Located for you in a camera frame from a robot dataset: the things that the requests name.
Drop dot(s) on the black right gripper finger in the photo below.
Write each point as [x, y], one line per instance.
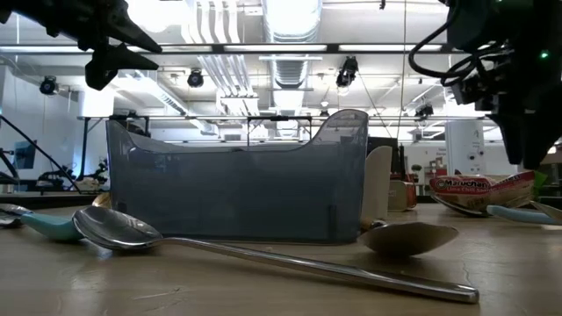
[542, 140]
[513, 140]

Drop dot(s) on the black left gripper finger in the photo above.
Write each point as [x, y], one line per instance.
[131, 30]
[110, 63]

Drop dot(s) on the lime chili ramen packet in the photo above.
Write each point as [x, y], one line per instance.
[465, 184]

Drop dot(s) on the polished steel spoon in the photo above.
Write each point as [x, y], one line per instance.
[461, 211]

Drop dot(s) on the long all-steel spoon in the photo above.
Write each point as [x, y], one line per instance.
[114, 228]

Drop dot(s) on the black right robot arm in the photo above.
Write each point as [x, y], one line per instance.
[483, 22]

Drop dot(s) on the white round pillar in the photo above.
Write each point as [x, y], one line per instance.
[465, 145]

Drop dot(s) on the black ceiling spot lamp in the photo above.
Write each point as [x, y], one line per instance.
[347, 70]
[195, 78]
[423, 109]
[48, 85]

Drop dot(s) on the red storage shelf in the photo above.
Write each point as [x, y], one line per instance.
[434, 169]

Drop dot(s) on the white ceiling pipes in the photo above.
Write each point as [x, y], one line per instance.
[228, 74]

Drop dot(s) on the black background box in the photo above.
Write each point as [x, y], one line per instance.
[395, 158]

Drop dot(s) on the background robot equipment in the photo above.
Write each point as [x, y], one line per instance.
[66, 175]

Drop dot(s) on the computer monitor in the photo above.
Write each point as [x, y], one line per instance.
[25, 155]

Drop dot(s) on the red rectangular spice tin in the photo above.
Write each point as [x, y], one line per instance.
[397, 195]

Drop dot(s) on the light grey plastic bin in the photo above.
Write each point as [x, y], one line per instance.
[376, 184]

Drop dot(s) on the dark grey translucent plastic bin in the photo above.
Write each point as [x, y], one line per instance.
[228, 193]

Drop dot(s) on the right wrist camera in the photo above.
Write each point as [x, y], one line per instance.
[474, 90]

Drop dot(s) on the black aluminium table frame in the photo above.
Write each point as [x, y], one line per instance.
[44, 199]

